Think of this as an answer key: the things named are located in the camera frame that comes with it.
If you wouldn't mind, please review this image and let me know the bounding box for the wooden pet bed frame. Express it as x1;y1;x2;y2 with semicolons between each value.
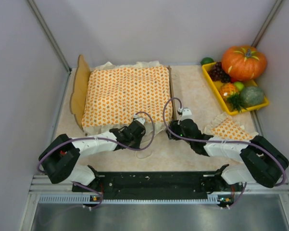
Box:
70;55;176;135

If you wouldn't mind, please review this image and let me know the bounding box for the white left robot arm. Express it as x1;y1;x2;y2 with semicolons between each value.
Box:
38;118;146;191

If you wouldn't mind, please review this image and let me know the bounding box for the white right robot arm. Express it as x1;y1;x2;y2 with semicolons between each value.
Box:
165;118;289;188

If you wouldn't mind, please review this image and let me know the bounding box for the duck print pillow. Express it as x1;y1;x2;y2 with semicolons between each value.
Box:
204;113;259;141

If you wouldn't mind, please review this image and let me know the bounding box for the yellow plastic tray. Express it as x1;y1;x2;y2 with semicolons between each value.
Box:
201;62;270;116

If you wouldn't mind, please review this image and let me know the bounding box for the orange pineapple toy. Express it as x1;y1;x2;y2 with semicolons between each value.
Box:
219;83;246;113

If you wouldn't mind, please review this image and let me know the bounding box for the dark purple grape bunch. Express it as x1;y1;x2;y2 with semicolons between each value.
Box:
208;62;231;83

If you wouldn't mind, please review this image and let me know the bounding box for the red tomato under pumpkin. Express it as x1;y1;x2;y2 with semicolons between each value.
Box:
231;77;238;83

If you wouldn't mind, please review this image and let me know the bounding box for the dark green lime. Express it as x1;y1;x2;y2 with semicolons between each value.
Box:
201;57;214;65

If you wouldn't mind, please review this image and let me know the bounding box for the green melon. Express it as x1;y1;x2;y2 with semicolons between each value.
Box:
240;86;264;107

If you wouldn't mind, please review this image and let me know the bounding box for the orange pumpkin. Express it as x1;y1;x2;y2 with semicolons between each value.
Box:
221;45;267;81

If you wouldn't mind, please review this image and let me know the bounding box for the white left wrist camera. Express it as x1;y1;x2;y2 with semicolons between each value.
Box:
133;115;146;125

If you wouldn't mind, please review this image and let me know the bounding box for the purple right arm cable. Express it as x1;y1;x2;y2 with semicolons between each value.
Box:
163;97;287;209

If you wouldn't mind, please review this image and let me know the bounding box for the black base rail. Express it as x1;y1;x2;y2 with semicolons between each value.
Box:
72;171;245;199

